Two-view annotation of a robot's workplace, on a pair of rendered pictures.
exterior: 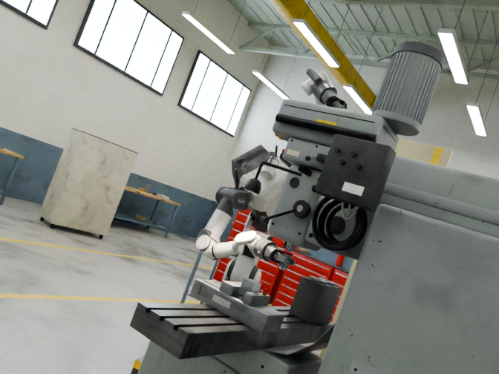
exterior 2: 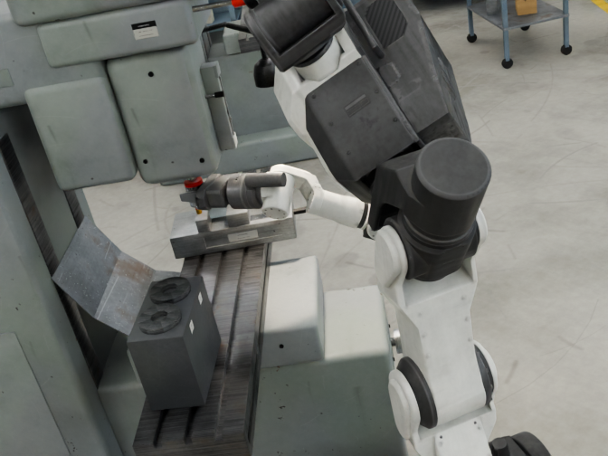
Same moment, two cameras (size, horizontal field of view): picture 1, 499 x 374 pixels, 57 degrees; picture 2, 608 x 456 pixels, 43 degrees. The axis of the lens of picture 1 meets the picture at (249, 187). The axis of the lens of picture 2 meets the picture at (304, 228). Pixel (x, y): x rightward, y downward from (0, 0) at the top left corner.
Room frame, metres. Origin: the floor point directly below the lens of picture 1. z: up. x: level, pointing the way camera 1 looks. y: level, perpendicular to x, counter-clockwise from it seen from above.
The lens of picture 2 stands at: (3.63, -0.86, 2.05)
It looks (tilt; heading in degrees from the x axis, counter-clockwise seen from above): 29 degrees down; 152
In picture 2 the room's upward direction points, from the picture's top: 12 degrees counter-clockwise
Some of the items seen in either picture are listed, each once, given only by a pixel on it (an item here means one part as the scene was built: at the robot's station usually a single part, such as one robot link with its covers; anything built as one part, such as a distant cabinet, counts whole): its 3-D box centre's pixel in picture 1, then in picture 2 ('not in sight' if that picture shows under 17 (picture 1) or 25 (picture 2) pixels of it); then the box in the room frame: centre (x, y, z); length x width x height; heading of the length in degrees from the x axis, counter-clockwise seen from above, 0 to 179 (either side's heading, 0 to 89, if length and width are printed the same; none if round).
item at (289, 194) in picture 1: (305, 208); (169, 104); (1.95, -0.25, 1.47); 0.21 x 0.19 x 0.32; 146
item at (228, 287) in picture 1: (236, 289); (239, 207); (1.82, -0.09, 1.07); 0.15 x 0.06 x 0.04; 148
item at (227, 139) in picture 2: not in sight; (219, 107); (2.02, -0.16, 1.45); 0.04 x 0.04 x 0.21; 56
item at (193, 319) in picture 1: (258, 325); (223, 282); (1.94, -0.24, 0.94); 1.24 x 0.23 x 0.08; 146
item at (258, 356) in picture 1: (253, 347); (231, 317); (1.95, -0.25, 0.84); 0.50 x 0.35 x 0.12; 56
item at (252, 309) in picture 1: (238, 300); (232, 219); (1.81, -0.11, 1.04); 0.35 x 0.15 x 0.11; 58
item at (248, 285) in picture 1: (249, 288); (217, 203); (1.79, -0.14, 1.10); 0.06 x 0.05 x 0.06; 148
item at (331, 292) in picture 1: (315, 298); (176, 338); (2.26, -0.50, 1.08); 0.22 x 0.12 x 0.20; 143
